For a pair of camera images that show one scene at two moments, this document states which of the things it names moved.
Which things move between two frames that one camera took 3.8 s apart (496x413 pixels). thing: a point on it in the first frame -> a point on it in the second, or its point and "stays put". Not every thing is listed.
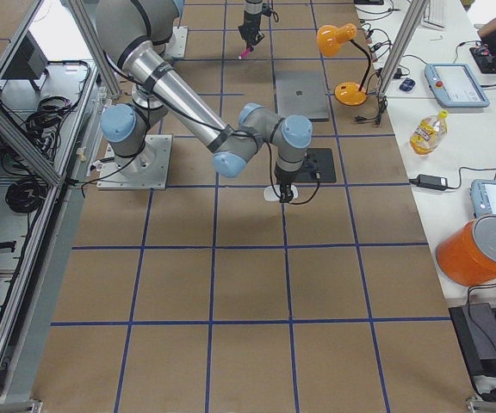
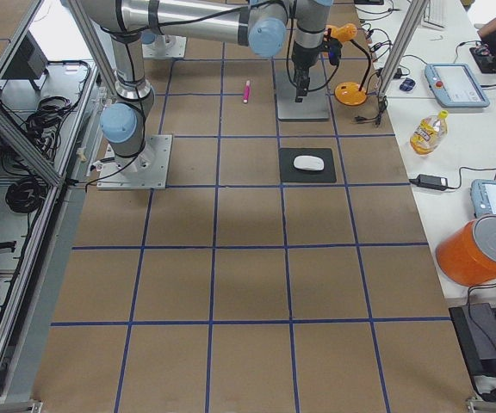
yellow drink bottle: x=428 y=133 stays put
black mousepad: x=318 y=166 stays put
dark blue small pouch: x=407 y=84 stays put
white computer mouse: x=272 y=193 -> x=310 y=163
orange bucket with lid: x=481 y=250 stays put
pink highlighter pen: x=244 y=53 -> x=246 y=91
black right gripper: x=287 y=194 -> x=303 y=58
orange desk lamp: x=328 y=40 stays put
